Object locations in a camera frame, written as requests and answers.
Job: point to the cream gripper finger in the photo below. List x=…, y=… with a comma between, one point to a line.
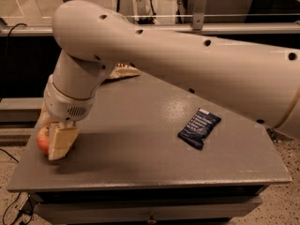
x=44, y=120
x=62, y=136

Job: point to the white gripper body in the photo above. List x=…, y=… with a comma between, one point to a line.
x=64, y=105

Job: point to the red apple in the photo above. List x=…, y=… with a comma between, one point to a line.
x=43, y=140

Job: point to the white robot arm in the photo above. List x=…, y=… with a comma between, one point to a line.
x=260, y=82

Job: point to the chip bag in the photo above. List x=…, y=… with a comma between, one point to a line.
x=123, y=71

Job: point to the dark blue snack bar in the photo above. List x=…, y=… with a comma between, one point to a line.
x=198, y=128

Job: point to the grey table drawer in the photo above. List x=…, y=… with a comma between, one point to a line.
x=148, y=206

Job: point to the metal rail frame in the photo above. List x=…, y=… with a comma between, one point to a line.
x=209, y=17

